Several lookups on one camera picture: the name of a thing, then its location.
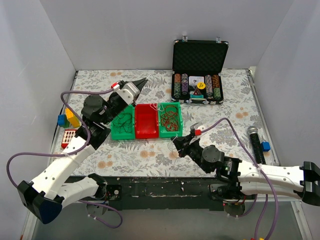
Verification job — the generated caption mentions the black wire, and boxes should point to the black wire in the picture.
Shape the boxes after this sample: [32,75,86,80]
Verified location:
[110,112,134,134]

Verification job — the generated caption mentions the white wire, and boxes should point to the white wire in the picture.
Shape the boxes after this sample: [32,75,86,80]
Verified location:
[147,73,181,153]

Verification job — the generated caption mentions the red wire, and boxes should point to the red wire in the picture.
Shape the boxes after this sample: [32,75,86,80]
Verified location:
[159,104,181,133]

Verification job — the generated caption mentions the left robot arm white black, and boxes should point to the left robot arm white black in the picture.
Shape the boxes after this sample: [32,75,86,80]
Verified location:
[16,78,148,224]

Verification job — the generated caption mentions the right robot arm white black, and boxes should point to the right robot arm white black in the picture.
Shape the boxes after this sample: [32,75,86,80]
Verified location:
[171,134,320,206]

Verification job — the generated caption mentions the red bin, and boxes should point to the red bin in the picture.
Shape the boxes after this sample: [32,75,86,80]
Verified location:
[134,104,159,139]

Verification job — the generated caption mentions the left green bin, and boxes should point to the left green bin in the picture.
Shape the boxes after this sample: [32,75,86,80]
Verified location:
[110,105,136,140]

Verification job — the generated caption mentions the green bin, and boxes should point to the green bin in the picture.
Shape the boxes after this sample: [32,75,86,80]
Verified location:
[110,105,136,140]
[157,102,183,138]

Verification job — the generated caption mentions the right green bin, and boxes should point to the right green bin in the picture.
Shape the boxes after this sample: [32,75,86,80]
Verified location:
[157,102,183,138]

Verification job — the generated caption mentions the stacked toy bricks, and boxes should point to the stacked toy bricks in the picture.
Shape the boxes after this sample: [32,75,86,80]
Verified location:
[57,108,81,129]

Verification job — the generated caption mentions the red white toy block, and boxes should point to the red white toy block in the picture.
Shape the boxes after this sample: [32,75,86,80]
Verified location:
[61,129,76,149]

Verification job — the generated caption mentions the black microphone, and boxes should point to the black microphone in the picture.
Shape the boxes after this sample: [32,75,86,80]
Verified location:
[247,125,266,165]

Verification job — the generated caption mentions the black poker chip case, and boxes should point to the black poker chip case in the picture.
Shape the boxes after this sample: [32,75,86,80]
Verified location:
[171,36,229,105]

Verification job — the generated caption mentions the blue toy brick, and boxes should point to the blue toy brick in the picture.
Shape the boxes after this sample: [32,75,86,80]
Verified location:
[261,141,271,152]

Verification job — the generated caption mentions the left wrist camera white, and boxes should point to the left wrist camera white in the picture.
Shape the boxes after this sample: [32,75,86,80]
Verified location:
[111,81,138,105]

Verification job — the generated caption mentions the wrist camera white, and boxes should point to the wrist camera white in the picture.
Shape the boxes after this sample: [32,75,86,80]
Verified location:
[111,81,138,105]
[190,122,206,141]

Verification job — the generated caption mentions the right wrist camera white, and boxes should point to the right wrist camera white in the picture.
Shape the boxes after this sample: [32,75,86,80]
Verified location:
[190,122,206,141]

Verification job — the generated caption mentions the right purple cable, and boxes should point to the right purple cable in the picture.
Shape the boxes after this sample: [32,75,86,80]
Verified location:
[199,117,279,240]

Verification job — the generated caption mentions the purple cable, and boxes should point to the purple cable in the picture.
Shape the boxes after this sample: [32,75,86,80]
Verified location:
[5,90,123,229]
[199,117,279,240]

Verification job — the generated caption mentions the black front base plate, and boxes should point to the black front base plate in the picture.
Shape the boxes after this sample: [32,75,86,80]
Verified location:
[77,176,258,212]

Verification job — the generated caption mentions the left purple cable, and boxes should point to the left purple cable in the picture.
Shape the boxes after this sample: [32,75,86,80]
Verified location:
[5,90,123,229]

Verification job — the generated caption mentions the aluminium frame rail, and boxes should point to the aluminium frame rail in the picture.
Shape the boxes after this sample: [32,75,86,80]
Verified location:
[29,181,301,203]

